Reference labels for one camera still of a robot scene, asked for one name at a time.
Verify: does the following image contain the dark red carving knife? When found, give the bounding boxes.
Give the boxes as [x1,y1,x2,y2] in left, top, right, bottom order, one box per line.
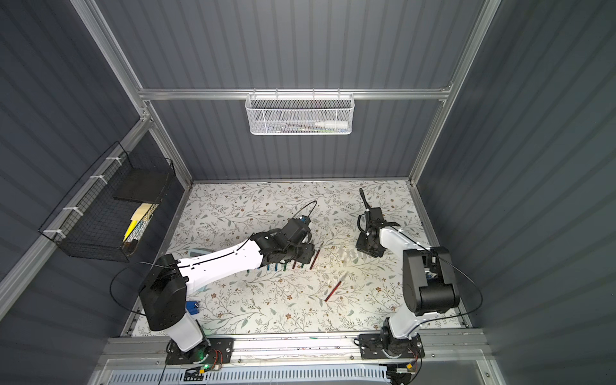
[324,274,347,303]

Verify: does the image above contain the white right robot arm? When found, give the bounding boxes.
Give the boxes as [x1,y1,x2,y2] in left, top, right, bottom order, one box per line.
[356,206,460,358]

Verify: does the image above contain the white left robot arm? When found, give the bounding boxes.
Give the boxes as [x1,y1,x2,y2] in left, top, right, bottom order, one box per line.
[139,216,315,353]

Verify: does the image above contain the blue stapler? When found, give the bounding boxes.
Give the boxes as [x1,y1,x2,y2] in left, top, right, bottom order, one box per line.
[185,301,200,315]

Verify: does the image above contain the white tube in basket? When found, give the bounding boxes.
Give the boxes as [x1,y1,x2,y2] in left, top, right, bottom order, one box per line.
[314,120,349,131]

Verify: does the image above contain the white ventilated front panel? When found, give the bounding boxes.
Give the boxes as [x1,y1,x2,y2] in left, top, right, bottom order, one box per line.
[105,364,390,384]

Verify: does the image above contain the yellow sticky note pad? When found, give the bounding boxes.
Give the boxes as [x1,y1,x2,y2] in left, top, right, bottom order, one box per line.
[123,203,158,243]

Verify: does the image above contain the black notebook in basket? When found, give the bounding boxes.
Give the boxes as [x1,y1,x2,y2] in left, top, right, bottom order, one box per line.
[112,168,172,204]

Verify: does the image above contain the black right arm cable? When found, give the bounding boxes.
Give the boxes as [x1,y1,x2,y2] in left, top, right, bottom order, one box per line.
[357,187,372,232]

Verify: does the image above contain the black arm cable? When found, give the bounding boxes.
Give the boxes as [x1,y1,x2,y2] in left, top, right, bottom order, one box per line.
[357,187,372,232]
[109,261,165,318]

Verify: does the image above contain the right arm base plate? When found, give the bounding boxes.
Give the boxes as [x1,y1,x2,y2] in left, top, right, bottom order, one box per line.
[353,333,425,362]

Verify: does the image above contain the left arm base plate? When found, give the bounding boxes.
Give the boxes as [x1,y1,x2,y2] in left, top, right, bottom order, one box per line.
[165,338,235,367]

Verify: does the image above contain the white wire mesh basket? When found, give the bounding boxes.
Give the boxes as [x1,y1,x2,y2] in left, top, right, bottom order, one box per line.
[245,91,355,136]

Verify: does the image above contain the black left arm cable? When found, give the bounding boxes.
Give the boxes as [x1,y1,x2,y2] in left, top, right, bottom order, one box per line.
[109,261,165,318]

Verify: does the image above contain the black wire wall basket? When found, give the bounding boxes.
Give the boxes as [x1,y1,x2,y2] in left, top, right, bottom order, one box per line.
[39,144,176,262]

